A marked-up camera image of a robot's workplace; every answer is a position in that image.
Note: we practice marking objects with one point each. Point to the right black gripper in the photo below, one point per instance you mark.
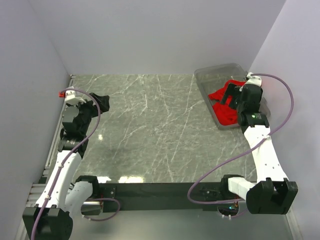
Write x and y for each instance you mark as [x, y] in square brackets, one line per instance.
[229, 90]

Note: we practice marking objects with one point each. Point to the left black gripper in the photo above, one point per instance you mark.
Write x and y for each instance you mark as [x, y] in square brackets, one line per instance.
[89, 104]

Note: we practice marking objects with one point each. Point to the red t shirt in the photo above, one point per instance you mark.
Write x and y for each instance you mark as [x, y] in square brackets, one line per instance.
[225, 114]

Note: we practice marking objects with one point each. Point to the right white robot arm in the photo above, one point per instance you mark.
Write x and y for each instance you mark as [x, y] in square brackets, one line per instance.
[273, 193]

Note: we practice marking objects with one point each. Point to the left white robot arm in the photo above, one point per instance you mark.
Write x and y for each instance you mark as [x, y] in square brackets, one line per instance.
[52, 216]

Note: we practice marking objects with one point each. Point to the black base crossbar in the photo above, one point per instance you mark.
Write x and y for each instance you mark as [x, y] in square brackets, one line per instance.
[170, 196]

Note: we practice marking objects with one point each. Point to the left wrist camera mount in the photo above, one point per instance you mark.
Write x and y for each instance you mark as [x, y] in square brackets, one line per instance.
[71, 97]

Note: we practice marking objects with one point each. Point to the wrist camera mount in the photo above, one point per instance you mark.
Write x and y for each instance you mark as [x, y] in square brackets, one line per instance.
[71, 97]
[253, 80]

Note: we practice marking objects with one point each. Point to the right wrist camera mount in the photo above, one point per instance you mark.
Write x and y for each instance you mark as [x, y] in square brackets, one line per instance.
[253, 80]

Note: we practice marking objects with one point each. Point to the aluminium rail frame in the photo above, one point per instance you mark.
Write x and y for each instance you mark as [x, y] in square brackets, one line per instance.
[45, 170]

